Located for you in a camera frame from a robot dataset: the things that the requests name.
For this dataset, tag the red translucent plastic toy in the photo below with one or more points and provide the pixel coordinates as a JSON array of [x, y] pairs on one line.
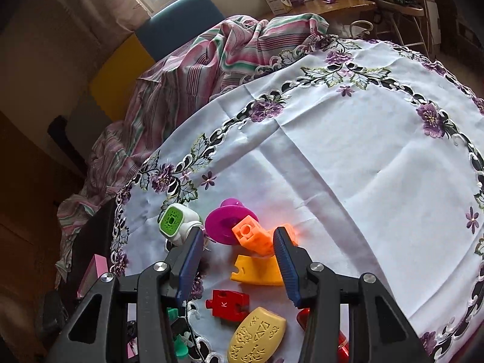
[[342, 348]]

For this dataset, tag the pink box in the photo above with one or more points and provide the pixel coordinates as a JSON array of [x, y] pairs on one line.
[[92, 272]]

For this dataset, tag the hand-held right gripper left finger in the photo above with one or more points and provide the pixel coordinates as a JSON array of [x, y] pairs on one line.
[[187, 268]]

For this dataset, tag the white cabinet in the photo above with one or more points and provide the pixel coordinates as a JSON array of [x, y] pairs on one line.
[[431, 11]]

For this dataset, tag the green plastic toy piece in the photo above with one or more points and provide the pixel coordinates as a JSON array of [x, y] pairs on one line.
[[182, 349], [172, 313]]

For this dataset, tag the pink green striped sheet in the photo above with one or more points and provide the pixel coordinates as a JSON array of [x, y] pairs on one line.
[[211, 56]]

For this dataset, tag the yellow embossed oval toy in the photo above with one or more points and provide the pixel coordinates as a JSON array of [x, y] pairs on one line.
[[257, 332]]

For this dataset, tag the white and green cube toy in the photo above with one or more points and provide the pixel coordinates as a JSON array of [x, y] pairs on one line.
[[172, 221]]

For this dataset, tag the yellow board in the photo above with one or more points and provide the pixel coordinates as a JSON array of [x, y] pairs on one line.
[[121, 75]]

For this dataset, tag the wooden desk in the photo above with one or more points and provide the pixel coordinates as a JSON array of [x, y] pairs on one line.
[[340, 7]]

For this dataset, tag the dark chair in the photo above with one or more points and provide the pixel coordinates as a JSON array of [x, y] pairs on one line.
[[62, 132]]

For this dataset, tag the yellow curved plastic puzzle piece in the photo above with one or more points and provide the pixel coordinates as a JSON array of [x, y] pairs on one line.
[[257, 270]]

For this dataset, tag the ironing board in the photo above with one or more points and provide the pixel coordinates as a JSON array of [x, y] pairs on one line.
[[397, 0]]

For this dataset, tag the blue chair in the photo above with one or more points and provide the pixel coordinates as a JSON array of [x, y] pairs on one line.
[[177, 19]]

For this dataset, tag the red plastic puzzle piece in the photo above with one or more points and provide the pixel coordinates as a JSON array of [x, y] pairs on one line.
[[227, 304]]

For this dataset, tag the magenta plastic spool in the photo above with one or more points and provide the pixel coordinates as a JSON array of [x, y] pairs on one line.
[[219, 223]]

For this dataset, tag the orange plastic block toy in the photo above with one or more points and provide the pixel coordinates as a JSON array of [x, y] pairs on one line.
[[249, 236]]

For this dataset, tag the white embroidered floral tablecloth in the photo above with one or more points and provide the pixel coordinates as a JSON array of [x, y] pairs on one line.
[[340, 158]]

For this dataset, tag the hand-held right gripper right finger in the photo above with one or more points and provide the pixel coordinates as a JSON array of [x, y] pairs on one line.
[[285, 268]]

